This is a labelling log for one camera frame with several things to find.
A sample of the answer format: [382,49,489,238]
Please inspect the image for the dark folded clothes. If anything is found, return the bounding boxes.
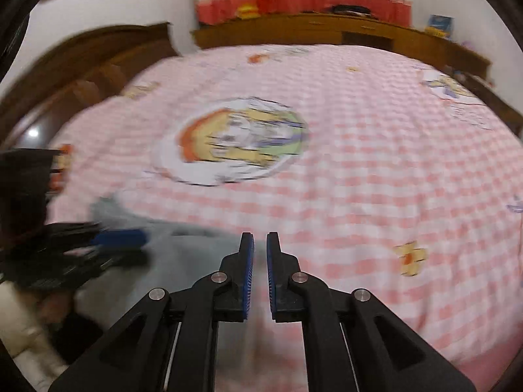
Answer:
[328,4,372,18]

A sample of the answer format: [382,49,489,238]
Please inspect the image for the carved wooden headboard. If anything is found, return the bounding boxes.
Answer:
[0,22,181,153]

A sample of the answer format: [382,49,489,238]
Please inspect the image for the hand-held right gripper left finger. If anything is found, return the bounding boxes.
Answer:
[48,232,255,392]

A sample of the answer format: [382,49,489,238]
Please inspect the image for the long wooden cabinet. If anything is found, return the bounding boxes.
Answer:
[191,12,493,81]

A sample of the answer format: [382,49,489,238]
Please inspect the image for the yellow box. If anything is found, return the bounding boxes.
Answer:
[236,4,263,20]

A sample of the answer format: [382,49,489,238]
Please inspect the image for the blue book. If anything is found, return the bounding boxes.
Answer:
[424,14,455,40]

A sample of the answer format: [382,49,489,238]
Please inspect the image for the pink checked cartoon bed sheet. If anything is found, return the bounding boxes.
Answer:
[45,43,523,392]

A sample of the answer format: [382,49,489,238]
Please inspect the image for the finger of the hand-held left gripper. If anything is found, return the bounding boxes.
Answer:
[88,229,149,251]
[82,249,149,279]

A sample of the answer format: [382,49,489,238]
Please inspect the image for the grey pants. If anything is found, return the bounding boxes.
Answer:
[76,196,305,392]

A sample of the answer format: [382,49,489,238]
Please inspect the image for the person's left forearm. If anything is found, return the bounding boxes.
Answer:
[0,281,71,391]

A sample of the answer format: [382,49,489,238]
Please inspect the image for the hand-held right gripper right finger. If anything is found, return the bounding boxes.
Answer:
[266,232,477,392]

